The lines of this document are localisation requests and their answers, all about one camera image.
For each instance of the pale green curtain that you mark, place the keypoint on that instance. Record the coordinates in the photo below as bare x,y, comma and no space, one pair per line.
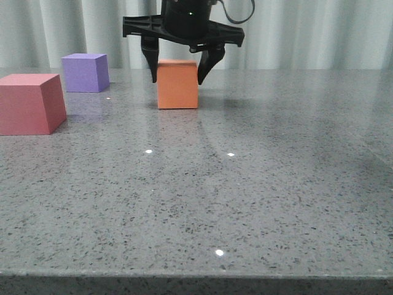
278,34

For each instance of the red foam cube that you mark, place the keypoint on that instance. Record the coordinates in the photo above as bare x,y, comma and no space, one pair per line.
31,104

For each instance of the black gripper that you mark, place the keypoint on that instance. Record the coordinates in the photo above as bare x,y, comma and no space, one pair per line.
185,23

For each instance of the orange foam cube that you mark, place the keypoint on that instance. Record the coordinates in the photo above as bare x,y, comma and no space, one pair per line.
177,84

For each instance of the purple foam cube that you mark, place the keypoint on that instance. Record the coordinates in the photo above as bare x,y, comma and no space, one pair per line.
86,72

